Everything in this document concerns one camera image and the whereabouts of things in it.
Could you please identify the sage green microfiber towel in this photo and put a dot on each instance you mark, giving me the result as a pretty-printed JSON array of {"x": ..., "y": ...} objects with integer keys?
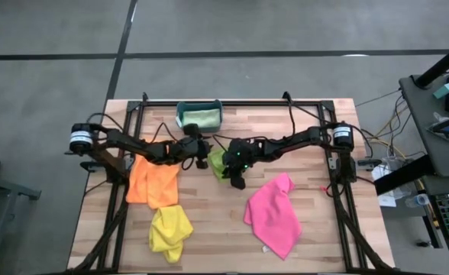
[{"x": 201, "y": 118}]

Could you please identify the lime green microfiber towel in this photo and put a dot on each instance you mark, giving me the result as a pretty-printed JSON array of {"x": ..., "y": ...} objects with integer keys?
[{"x": 217, "y": 162}]

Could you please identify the small red connector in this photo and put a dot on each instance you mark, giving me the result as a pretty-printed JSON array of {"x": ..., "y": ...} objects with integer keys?
[{"x": 325, "y": 189}]

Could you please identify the small teal box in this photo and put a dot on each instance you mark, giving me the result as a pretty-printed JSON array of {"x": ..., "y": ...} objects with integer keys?
[{"x": 443, "y": 91}]

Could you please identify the clear plastic bottle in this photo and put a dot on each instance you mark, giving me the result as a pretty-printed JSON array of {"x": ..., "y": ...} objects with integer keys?
[{"x": 419, "y": 200}]

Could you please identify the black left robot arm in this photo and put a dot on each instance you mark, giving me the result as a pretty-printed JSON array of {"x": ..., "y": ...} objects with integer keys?
[{"x": 140, "y": 147}]

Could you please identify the black aluminium table frame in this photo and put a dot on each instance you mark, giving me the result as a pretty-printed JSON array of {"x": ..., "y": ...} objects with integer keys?
[{"x": 232, "y": 103}]

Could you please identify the grey metal cart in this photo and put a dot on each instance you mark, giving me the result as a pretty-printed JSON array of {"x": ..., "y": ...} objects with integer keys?
[{"x": 3, "y": 187}]

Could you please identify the pink microfiber towel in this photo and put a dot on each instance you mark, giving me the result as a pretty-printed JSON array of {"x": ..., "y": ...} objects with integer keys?
[{"x": 272, "y": 217}]

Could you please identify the small black floor object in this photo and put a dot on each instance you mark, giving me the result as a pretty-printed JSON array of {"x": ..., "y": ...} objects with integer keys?
[{"x": 423, "y": 243}]

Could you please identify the black diagonal pole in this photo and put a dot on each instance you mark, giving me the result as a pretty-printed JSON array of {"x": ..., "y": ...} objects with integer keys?
[{"x": 442, "y": 65}]

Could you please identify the black frame clamp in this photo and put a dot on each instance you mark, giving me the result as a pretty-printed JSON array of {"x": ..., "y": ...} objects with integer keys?
[
  {"x": 144, "y": 97},
  {"x": 286, "y": 97}
]

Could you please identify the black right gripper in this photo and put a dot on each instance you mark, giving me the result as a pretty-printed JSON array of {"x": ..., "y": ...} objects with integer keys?
[{"x": 240, "y": 158}]

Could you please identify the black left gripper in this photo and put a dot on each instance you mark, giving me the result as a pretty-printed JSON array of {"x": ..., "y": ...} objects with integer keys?
[{"x": 194, "y": 147}]

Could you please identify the teal plastic bin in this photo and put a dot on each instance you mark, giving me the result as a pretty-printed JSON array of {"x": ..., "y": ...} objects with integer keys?
[{"x": 199, "y": 104}]

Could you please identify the yellow microfiber towel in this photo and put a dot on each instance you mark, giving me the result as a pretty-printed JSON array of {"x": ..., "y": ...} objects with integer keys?
[{"x": 169, "y": 229}]

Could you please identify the orange microfiber towel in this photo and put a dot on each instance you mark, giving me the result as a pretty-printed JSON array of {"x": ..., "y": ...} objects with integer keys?
[{"x": 156, "y": 187}]

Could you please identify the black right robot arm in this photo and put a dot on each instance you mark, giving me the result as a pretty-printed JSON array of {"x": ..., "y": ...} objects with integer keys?
[{"x": 285, "y": 141}]

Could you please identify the white paper sheet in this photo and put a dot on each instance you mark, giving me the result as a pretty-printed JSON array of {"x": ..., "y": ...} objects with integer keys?
[{"x": 386, "y": 200}]

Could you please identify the grey workstation desk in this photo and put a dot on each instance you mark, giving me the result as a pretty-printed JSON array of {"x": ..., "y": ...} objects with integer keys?
[{"x": 425, "y": 110}]

